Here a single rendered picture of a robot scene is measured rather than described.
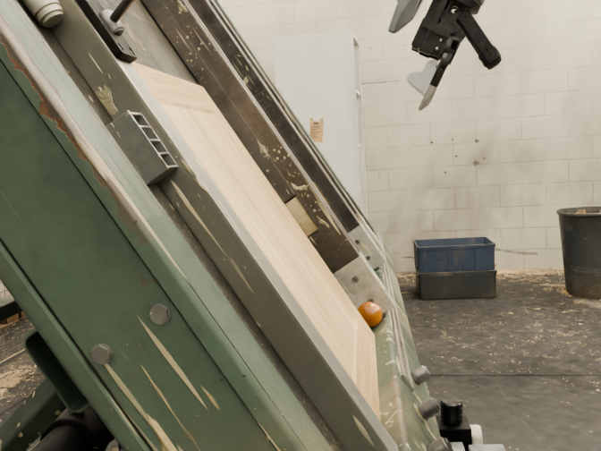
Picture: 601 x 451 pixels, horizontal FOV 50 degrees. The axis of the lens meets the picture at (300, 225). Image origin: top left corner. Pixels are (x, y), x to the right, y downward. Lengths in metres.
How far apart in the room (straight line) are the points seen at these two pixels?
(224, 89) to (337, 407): 0.78
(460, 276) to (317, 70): 1.93
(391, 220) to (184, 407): 5.77
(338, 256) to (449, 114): 4.91
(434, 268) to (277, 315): 4.52
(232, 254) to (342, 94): 4.13
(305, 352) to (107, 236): 0.31
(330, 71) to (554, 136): 2.36
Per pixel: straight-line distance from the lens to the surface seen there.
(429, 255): 5.18
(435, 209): 6.19
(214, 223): 0.70
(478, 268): 5.25
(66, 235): 0.48
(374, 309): 1.29
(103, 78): 0.73
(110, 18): 0.75
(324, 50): 4.84
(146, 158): 0.67
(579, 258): 5.30
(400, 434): 0.83
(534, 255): 6.34
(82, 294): 0.48
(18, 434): 0.66
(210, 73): 1.34
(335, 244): 1.31
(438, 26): 1.26
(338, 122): 4.79
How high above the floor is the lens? 1.25
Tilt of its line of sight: 7 degrees down
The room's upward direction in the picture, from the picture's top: 3 degrees counter-clockwise
